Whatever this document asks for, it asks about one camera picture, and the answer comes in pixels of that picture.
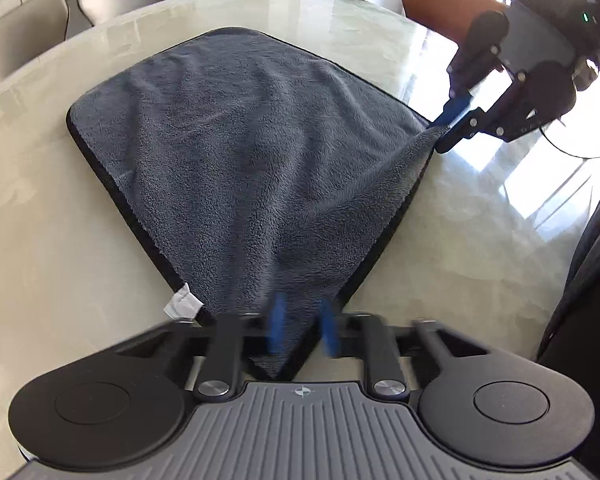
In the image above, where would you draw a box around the grey and blue towel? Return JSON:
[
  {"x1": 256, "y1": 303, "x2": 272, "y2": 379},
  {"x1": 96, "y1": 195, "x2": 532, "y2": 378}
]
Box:
[{"x1": 66, "y1": 27, "x2": 441, "y2": 380}]

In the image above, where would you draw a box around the brown leather chair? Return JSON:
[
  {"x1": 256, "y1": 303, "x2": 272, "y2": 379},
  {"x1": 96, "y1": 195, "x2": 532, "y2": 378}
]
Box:
[{"x1": 402, "y1": 0, "x2": 505, "y2": 46}]

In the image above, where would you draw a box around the beige dining chair left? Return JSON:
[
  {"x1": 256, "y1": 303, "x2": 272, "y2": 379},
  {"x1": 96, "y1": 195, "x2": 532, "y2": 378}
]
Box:
[{"x1": 0, "y1": 0, "x2": 69, "y2": 82}]

